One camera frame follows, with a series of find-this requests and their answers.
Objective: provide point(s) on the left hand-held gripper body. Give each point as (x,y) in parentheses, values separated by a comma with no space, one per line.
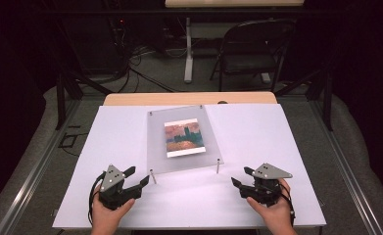
(112,182)

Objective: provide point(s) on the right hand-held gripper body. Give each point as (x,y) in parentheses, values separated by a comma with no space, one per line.
(265,187)

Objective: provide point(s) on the person's right hand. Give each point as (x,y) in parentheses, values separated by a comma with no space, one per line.
(278,215)

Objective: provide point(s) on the person's left hand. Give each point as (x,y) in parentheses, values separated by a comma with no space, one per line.
(105,218)

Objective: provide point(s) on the white board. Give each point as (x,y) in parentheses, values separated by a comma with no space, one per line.
(244,137)

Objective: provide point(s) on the painted landscape picture card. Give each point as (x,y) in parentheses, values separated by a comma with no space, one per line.
(184,137)

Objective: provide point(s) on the dark table grommet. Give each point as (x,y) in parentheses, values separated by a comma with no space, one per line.
(222,102)

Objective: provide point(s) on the light wooden table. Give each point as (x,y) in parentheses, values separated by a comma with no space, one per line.
(179,98)

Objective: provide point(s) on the black metal stand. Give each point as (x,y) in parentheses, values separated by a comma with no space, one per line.
(326,104)
(60,101)

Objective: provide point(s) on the black folding chair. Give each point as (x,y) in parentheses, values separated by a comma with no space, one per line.
(254,62)

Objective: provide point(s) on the dark equipment rack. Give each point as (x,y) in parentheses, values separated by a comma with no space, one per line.
(120,39)

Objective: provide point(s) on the white table leg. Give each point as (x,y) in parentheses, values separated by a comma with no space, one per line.
(188,52)

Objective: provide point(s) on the pale background table top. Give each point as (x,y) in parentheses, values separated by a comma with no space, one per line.
(231,3)

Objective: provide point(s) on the clear acrylic picture frame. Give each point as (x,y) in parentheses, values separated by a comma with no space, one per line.
(156,147)

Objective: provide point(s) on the aluminium floor rail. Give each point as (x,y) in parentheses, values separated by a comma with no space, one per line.
(38,169)
(345,169)

